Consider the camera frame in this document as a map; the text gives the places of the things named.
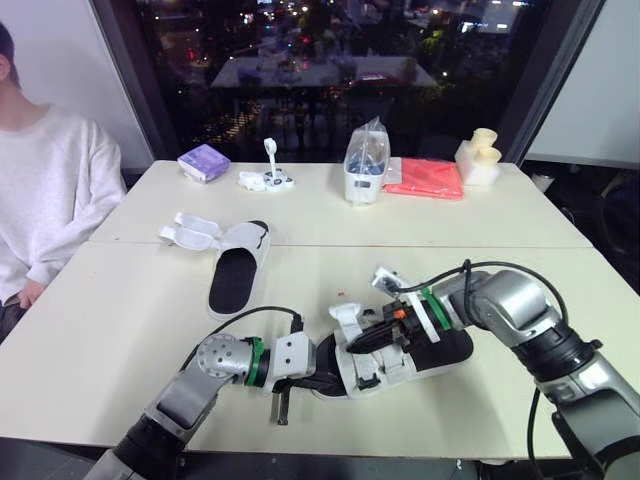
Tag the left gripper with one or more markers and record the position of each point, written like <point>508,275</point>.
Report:
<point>286,384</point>

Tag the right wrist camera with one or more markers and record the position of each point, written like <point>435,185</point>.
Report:
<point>387,280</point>

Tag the white foam block with cups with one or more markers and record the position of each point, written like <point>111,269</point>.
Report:
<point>477,160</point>

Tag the white sandal with black insole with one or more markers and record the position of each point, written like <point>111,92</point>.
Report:
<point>440,352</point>
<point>231,285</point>

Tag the red flat pack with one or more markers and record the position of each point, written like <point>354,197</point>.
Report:
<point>425,179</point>

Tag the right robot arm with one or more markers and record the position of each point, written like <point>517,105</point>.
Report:
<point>520,310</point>

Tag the purple tissue pack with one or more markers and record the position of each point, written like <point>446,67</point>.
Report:
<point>204,162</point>

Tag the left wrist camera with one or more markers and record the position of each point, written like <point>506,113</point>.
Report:
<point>295,356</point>

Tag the white container in clear bag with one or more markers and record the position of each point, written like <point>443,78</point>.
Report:
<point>365,170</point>

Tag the person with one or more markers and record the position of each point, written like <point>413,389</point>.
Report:
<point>45,175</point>

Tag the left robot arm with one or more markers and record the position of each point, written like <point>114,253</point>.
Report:
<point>186,395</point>

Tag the white black-spotted toy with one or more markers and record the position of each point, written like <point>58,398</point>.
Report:
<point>272,179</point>

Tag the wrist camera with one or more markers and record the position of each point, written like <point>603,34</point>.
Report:
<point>295,356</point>
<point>387,280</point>

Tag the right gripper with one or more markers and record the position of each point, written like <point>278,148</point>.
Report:
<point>407,327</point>

